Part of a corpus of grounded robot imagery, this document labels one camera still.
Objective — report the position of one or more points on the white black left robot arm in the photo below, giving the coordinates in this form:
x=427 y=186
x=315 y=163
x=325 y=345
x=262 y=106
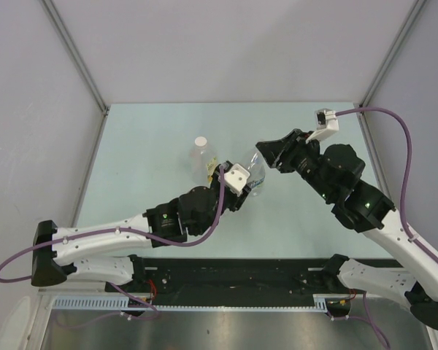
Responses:
x=62 y=253

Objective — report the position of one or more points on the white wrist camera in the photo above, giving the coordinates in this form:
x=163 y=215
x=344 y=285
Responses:
x=236 y=178
x=327 y=125

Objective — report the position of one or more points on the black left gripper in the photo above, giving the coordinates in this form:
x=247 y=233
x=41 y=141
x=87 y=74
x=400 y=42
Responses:
x=236 y=202

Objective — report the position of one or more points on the clear blue-label Pocari bottle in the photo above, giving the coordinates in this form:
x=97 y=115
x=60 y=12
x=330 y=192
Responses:
x=254 y=163

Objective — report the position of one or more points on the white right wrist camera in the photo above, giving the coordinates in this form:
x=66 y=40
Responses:
x=327 y=125

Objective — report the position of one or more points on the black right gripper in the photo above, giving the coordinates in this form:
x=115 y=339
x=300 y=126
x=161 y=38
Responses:
x=286 y=150

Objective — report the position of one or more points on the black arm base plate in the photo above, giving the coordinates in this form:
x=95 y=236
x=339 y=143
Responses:
x=165 y=275

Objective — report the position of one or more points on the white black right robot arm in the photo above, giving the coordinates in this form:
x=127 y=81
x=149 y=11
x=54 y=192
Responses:
x=335 y=174

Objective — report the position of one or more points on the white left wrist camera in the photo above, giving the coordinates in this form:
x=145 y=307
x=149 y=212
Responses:
x=236 y=178

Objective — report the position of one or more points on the square clear NFC juice bottle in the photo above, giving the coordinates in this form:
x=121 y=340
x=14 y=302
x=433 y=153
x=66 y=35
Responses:
x=204 y=159

